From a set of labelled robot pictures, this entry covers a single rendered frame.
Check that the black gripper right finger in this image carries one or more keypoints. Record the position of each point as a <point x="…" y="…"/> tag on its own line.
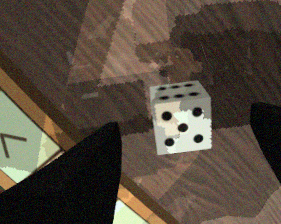
<point x="265" y="121"/>

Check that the game board with green tray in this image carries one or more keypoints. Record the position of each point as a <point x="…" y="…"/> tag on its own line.
<point x="25" y="148"/>

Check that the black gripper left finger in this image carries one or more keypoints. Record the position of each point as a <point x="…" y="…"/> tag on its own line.
<point x="80" y="187"/>

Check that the white die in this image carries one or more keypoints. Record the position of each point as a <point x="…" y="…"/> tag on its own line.
<point x="182" y="117"/>

